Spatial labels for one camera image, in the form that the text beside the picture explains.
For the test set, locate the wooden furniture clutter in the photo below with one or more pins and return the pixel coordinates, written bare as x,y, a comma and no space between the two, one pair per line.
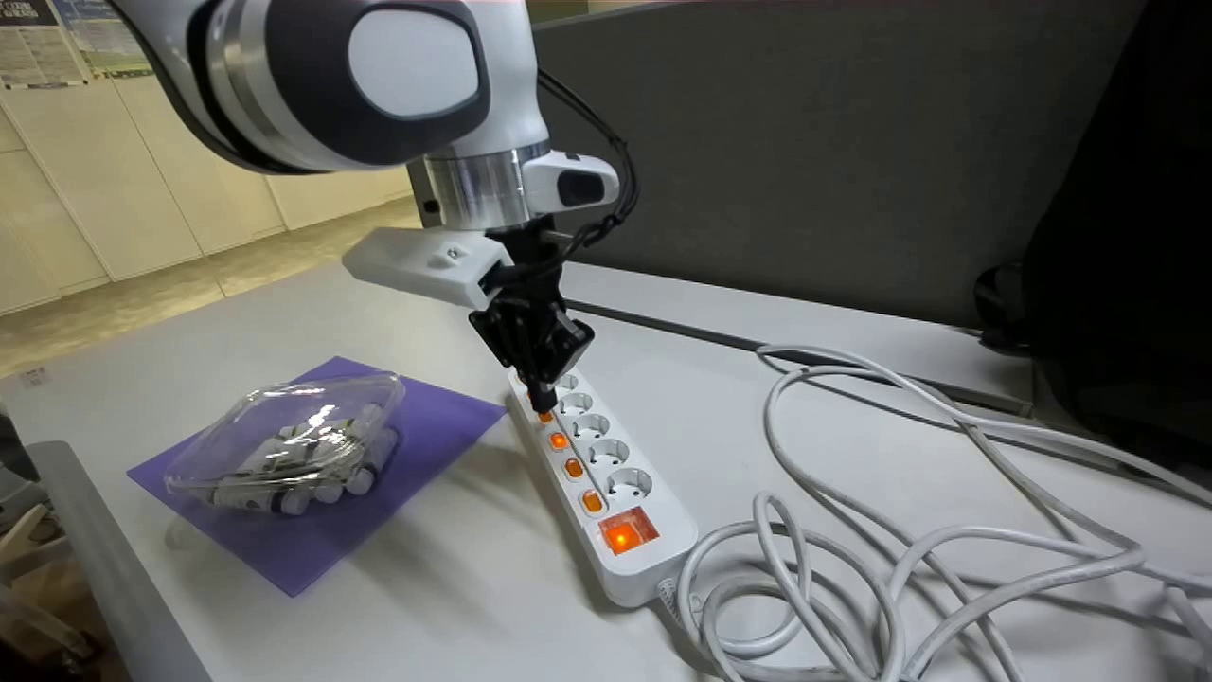
32,571

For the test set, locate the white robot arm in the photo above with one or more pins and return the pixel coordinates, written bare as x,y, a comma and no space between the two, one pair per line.
354,88

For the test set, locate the white wall cabinets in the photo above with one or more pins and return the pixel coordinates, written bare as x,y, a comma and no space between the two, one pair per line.
126,204

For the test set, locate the white power strip orange switches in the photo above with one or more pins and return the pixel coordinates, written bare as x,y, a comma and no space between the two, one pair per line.
618,504

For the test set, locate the clear bag of white parts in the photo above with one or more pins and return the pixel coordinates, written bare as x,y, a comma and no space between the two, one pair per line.
306,449

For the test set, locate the grey text poster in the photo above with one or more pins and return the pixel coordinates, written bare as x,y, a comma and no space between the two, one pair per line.
32,54

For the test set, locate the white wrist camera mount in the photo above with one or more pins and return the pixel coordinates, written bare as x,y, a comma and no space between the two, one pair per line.
424,263

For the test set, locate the pale green paper sheet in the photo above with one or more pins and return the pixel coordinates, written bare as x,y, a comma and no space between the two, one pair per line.
109,43

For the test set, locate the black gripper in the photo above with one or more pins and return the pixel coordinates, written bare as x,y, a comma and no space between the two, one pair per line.
523,315

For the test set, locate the grey desk partition panel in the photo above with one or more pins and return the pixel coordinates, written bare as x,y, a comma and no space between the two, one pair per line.
820,139

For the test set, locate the purple cloth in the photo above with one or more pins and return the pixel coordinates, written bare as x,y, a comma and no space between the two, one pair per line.
436,422

